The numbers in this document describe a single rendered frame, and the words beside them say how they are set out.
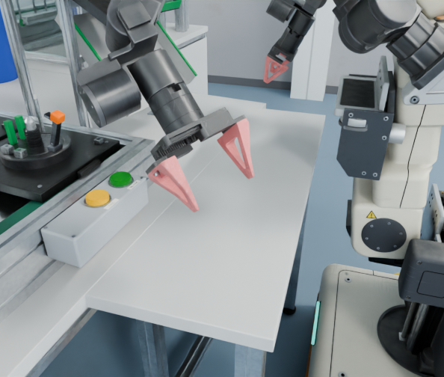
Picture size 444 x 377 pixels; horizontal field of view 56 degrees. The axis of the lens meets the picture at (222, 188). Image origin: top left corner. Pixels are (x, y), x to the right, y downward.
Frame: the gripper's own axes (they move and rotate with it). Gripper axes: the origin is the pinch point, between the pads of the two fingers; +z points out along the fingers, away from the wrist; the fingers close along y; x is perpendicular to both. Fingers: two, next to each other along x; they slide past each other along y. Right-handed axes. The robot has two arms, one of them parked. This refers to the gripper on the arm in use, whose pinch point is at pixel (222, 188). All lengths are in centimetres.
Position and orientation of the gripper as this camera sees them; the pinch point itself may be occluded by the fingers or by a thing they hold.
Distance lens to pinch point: 56.4
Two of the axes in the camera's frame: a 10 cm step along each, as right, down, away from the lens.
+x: -4.1, 2.2, 8.8
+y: 7.6, -4.5, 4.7
